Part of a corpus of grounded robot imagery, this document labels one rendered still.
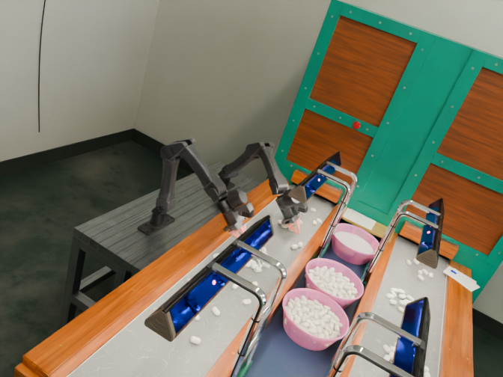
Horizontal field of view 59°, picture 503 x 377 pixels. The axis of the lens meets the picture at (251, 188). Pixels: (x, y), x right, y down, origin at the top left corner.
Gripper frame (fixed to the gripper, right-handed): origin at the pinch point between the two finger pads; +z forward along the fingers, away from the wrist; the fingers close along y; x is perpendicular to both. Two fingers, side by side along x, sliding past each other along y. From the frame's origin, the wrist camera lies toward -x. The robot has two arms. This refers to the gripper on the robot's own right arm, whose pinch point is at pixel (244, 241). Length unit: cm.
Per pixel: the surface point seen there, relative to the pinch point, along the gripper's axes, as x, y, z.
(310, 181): -30.4, 20.9, -9.3
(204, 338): -2, -50, 15
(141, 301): 12, -53, -5
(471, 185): -80, 91, 36
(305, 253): -11.0, 23.2, 20.5
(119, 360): 7, -74, 3
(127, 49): 120, 156, -154
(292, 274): -11.6, 3.3, 21.3
